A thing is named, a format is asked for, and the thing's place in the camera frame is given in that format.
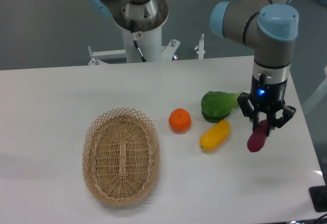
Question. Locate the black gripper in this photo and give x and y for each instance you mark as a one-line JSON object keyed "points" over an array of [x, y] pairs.
{"points": [[267, 98]]}

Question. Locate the purple sweet potato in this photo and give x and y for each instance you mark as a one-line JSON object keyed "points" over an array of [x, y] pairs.
{"points": [[258, 137]]}

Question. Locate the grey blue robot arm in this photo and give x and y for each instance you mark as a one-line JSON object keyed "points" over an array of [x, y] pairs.
{"points": [[270, 27]]}

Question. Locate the woven wicker basket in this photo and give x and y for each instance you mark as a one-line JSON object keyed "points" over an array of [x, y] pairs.
{"points": [[121, 157]]}

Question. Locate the green bok choy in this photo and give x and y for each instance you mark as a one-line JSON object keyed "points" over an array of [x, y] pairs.
{"points": [[217, 105]]}

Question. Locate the yellow mango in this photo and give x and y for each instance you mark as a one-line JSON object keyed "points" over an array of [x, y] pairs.
{"points": [[215, 136]]}

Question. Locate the orange tangerine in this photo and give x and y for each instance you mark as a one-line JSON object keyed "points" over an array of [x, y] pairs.
{"points": [[180, 120]]}

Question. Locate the black device at table edge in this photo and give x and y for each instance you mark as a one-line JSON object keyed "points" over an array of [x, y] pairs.
{"points": [[318, 197]]}

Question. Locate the white metal frame right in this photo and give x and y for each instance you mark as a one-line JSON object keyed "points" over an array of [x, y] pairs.
{"points": [[313, 100]]}

